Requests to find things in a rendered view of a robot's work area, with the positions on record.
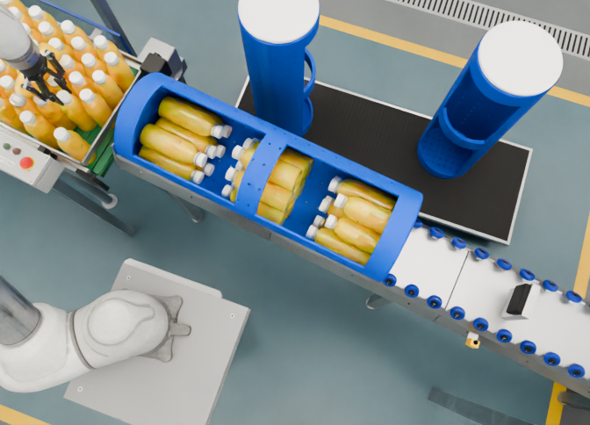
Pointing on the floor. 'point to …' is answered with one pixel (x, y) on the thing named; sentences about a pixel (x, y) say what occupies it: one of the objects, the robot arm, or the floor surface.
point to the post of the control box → (91, 206)
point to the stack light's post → (104, 10)
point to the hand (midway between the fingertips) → (59, 92)
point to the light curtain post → (479, 414)
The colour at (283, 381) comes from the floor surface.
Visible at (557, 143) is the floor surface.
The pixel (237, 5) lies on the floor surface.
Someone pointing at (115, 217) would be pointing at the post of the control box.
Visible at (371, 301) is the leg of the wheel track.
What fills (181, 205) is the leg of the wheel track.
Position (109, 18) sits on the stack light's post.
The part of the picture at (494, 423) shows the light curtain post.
